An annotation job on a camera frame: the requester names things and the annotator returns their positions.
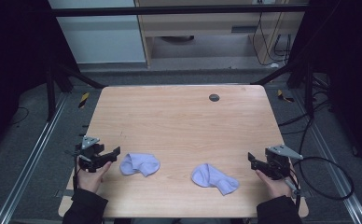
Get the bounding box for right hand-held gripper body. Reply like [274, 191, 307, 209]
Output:
[264, 144, 304, 181]

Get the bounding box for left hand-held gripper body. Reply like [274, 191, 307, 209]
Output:
[75, 135, 113, 173]

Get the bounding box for light purple sock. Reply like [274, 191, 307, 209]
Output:
[119, 152, 161, 177]
[190, 163, 241, 196]

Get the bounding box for person's right hand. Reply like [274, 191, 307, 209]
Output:
[255, 169, 295, 200]

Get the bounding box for person's left hand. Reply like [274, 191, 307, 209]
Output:
[76, 160, 113, 194]

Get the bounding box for black yellow striped tape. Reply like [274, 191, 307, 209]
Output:
[77, 91, 91, 109]
[276, 89, 295, 104]

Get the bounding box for black metal stand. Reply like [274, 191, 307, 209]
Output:
[44, 60, 108, 123]
[250, 60, 315, 119]

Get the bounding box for white cabinet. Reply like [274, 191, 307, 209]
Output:
[48, 0, 147, 65]

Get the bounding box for dark curtain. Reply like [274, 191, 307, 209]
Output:
[0, 0, 79, 157]
[287, 0, 362, 174]

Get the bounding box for light wooden desk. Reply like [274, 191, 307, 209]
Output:
[133, 0, 310, 70]

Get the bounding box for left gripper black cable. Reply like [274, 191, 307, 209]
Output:
[72, 154, 79, 191]

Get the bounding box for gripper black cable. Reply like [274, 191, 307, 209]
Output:
[289, 170, 302, 214]
[72, 154, 79, 191]

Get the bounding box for grey cable plug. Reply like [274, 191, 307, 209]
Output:
[283, 178, 300, 198]

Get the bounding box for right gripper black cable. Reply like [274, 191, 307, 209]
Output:
[289, 170, 302, 214]

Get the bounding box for metal floor rail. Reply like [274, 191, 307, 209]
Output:
[294, 90, 362, 224]
[0, 92, 69, 224]

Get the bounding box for black looped floor cable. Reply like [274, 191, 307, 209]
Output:
[293, 117, 355, 202]

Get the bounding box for thin black floor cable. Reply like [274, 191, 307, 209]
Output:
[9, 106, 30, 127]

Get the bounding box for black hanging desk cables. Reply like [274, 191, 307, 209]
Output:
[251, 11, 293, 67]

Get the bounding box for black frame crossbar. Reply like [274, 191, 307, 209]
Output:
[49, 4, 310, 18]

